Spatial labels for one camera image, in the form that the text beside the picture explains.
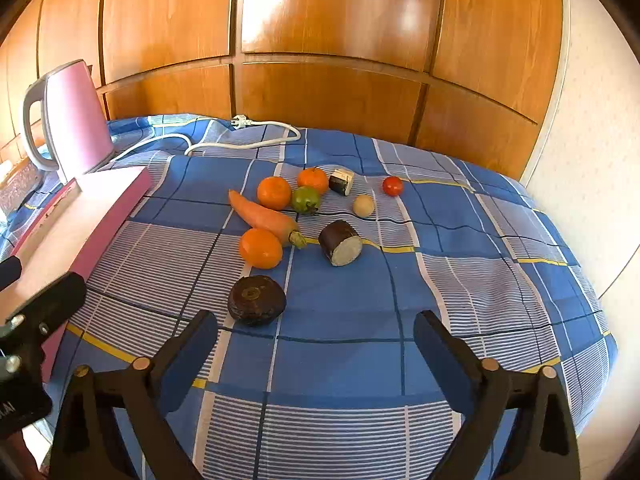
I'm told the dark avocado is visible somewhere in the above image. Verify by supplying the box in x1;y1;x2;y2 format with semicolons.
228;275;286;326

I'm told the orange tangerine front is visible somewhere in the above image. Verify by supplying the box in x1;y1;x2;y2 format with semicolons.
239;228;283;270

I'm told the orange tangerine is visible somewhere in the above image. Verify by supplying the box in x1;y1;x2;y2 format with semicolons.
256;176;292;210
239;228;283;270
297;167;329;195

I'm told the orange carrot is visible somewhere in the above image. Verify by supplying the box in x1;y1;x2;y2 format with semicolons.
228;190;307;249

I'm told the dark round cylinder piece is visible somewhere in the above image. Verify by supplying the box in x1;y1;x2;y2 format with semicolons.
318;220;362;266

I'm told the green round fruit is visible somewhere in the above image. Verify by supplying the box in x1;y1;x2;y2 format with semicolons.
291;186;322;216

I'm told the orange tangerine back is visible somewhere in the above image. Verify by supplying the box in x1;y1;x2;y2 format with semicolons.
297;167;329;195

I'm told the small beige round fruit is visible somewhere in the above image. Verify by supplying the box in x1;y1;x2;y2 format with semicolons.
352;194;375;218

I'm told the small dark cube piece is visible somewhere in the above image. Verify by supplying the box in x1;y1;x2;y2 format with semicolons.
329;168;355;196

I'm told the red tomato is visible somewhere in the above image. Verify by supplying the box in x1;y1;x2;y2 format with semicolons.
382;176;404;197

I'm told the pink rimmed white tray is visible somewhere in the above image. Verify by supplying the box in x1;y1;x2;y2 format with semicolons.
0;164;154;385

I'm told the silver patterned box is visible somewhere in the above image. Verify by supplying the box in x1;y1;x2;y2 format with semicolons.
0;158;43;223

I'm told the pink electric kettle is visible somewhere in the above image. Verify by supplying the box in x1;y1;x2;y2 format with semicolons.
22;58;114;184

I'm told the blue plaid bedsheet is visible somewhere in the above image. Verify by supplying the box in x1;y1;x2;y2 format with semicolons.
0;112;620;480

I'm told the wooden wardrobe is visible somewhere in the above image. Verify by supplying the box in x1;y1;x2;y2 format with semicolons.
1;0;563;178

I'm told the white power cord with plug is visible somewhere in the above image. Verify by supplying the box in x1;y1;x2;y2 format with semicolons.
106;114;303;162

